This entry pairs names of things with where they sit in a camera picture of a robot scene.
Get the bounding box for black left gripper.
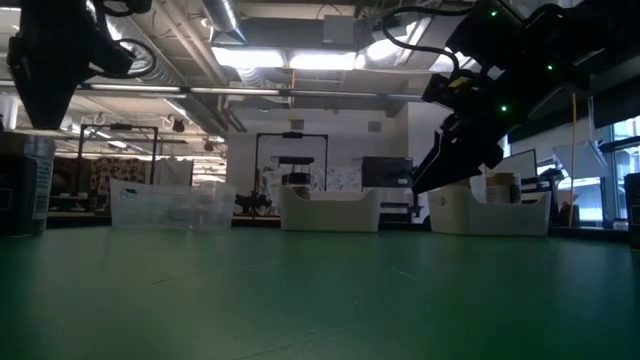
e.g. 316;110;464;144
7;0;136;131

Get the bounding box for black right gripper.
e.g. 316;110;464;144
410;69;526;196

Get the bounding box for glass jar gold lid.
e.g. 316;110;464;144
484;172;522;205

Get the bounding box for dark green pepper tin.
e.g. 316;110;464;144
624;172;640;251
0;132;57;237

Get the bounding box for herb jar black lid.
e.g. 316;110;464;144
286;172;312;200

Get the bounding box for black monitor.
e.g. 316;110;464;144
361;155;415;190

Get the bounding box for white plastic bin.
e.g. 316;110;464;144
278;184;382;233
428;185;552;237

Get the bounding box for white screen monitor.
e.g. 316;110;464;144
492;148;539;196

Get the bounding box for black desk equipment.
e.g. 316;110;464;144
519;168;565;196

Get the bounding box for patterned cloth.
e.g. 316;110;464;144
89;157;147;214

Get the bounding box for dark overhead beam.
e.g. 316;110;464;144
504;74;640;146

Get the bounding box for white sheet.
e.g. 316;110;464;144
551;141;610;180

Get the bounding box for long silver ceiling pipe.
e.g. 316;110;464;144
74;83;426;104

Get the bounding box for white cloth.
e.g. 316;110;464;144
152;157;195;188

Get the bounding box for bright ceiling light panel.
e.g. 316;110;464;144
288;50;358;72
212;46;286;70

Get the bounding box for clear plastic bin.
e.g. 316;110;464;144
109;178;237;231

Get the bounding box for grey ceiling box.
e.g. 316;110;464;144
322;14;357;45

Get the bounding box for glass window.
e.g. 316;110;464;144
594;117;640;224

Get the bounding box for black metal frame stand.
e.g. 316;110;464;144
253;131;330;221
76;123;160;201

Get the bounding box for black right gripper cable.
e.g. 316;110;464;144
381;3;462;72

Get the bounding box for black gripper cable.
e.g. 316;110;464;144
87;0;157;80
381;3;462;72

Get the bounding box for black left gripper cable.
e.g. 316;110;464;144
87;0;157;80

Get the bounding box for corrugated silver duct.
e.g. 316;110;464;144
114;0;189;87

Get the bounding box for large rectangular metal duct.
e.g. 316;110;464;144
357;0;481;80

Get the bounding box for smooth silver round duct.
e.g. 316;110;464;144
202;0;250;45

